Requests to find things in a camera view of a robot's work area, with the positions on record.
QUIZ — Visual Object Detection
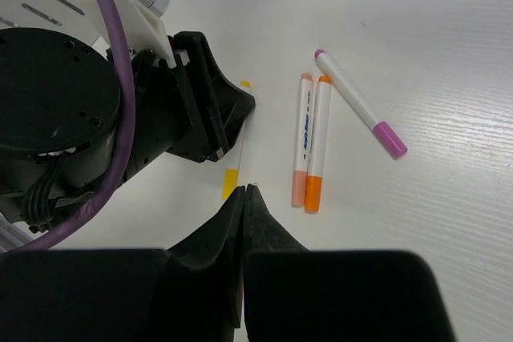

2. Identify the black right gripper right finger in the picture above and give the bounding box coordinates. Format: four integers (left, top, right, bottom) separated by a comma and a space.
243, 184, 311, 330

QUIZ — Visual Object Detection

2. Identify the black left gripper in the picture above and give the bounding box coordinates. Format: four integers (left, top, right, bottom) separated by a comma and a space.
131, 32, 256, 164

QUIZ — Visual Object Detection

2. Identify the orange capped white marker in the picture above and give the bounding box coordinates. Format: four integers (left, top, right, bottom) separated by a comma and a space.
305, 75, 333, 214

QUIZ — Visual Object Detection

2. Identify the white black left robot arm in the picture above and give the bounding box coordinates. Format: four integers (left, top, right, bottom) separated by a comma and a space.
1, 28, 256, 234

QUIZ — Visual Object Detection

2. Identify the pink capped white marker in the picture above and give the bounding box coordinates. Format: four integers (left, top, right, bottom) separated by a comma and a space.
314, 49, 408, 159

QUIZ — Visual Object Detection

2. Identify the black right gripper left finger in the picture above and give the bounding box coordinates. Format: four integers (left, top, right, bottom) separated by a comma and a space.
169, 187, 245, 330

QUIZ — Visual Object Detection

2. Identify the yellow capped white marker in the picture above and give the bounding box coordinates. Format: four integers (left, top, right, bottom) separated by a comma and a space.
222, 79, 253, 200

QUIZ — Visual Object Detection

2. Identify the peach capped white marker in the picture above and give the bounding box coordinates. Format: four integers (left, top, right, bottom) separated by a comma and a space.
292, 73, 313, 207

